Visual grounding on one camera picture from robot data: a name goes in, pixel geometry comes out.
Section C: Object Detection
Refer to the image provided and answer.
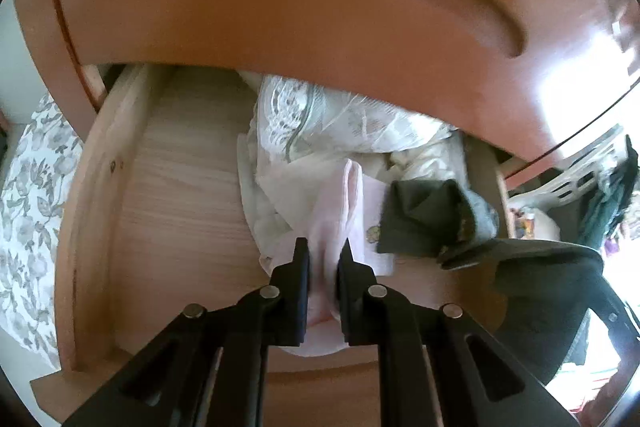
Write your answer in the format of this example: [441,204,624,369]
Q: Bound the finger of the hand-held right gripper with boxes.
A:
[587,277,640,360]

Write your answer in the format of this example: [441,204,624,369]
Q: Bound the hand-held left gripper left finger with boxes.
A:
[62,237,311,427]

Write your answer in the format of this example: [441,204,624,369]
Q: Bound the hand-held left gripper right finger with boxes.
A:
[335,239,576,427]

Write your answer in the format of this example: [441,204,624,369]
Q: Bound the dark cloth garment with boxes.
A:
[377,179,607,383]

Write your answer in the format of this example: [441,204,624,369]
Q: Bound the light pink underwear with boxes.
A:
[259,158,397,356]

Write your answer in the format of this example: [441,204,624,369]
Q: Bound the pale lace underwear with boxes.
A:
[237,74,466,268]

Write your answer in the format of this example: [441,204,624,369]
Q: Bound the dark green clothing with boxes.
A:
[582,134,640,250]

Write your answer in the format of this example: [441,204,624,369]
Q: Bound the colourful packet pile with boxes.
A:
[510,204,538,240]

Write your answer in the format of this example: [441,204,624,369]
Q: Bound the white laundry basket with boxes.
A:
[507,124,626,212]

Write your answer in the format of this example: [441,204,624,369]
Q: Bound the grey floral bedsheet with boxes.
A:
[0,92,83,370]

